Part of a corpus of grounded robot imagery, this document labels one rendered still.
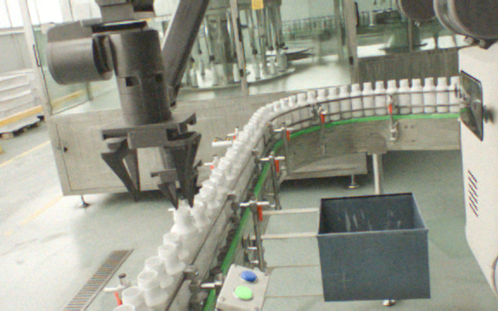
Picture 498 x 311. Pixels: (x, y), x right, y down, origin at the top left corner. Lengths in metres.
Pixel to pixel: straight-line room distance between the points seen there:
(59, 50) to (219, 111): 4.03
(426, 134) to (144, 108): 2.28
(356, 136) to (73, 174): 3.13
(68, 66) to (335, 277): 1.18
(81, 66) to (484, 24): 0.42
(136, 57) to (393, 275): 1.20
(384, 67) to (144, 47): 5.87
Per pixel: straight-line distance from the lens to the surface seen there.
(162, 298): 1.02
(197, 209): 1.31
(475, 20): 0.57
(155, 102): 0.63
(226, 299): 0.99
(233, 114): 4.64
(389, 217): 1.91
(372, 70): 6.42
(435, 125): 2.79
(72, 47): 0.65
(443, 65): 6.51
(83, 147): 5.15
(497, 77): 0.77
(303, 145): 2.69
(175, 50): 1.09
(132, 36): 0.62
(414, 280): 1.68
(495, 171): 0.80
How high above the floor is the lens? 1.60
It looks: 15 degrees down
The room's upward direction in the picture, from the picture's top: 8 degrees counter-clockwise
